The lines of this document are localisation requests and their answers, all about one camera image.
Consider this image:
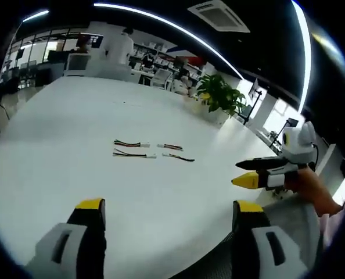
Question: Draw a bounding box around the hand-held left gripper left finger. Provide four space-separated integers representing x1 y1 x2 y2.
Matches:
23 198 107 279

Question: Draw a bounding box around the short JST connector wire lead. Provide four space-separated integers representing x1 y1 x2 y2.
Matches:
156 142 184 152
161 152 196 163

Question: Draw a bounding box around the long ceiling light strip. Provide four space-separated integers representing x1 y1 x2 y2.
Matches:
93 2 245 80

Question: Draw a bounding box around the curved ceiling light strip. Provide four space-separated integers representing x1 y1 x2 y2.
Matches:
290 0 312 110

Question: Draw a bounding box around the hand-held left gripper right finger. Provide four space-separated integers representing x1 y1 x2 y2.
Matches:
231 199 310 279

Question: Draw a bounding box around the white office chair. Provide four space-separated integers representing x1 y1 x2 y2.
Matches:
152 67 174 90

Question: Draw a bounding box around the person's right hand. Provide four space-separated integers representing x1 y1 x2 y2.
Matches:
283 167 343 217

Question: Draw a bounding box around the grey mesh office chair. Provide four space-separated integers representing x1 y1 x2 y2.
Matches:
172 192 326 279

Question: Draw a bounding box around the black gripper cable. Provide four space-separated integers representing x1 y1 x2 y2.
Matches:
306 143 320 173

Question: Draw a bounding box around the long JST connector wire lead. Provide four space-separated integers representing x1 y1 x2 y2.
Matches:
113 139 150 148
112 148 157 160

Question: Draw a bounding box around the short ceiling light strip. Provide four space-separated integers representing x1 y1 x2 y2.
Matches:
21 9 50 23

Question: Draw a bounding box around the ceiling air conditioner vent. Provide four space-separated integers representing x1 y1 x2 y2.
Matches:
186 0 251 34

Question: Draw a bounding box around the white counter cabinet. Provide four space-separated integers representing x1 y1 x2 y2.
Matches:
62 53 132 81

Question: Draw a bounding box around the green potted plant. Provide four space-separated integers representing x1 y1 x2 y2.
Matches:
196 73 248 119

